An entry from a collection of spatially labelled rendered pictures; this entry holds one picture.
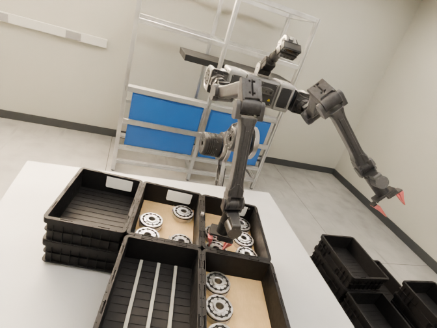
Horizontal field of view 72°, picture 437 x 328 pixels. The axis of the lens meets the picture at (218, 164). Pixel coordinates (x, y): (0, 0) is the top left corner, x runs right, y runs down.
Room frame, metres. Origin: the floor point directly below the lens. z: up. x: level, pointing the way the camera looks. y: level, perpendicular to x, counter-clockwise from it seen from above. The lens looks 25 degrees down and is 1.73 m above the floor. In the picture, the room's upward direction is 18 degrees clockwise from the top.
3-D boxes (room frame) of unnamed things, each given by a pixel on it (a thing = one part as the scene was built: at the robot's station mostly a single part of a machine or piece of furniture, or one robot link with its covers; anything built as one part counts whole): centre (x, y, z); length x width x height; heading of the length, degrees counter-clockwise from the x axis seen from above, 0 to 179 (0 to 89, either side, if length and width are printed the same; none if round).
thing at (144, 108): (2.91, 0.66, 0.60); 0.72 x 0.03 x 0.56; 111
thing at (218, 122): (3.19, -0.08, 0.60); 0.72 x 0.03 x 0.56; 111
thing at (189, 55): (3.36, 0.14, 1.32); 1.20 x 0.45 x 0.06; 111
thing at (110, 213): (1.05, 0.44, 0.87); 0.40 x 0.30 x 0.11; 11
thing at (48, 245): (1.05, 0.44, 0.76); 0.40 x 0.30 x 0.12; 11
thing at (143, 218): (1.09, 0.21, 0.86); 0.10 x 0.10 x 0.01
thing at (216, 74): (1.51, 0.12, 1.45); 0.09 x 0.08 x 0.12; 111
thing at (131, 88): (3.08, 0.30, 0.91); 1.70 x 0.10 x 0.05; 111
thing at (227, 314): (0.75, -0.16, 0.86); 0.10 x 0.10 x 0.01
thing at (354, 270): (1.73, -1.07, 0.37); 0.40 x 0.30 x 0.45; 21
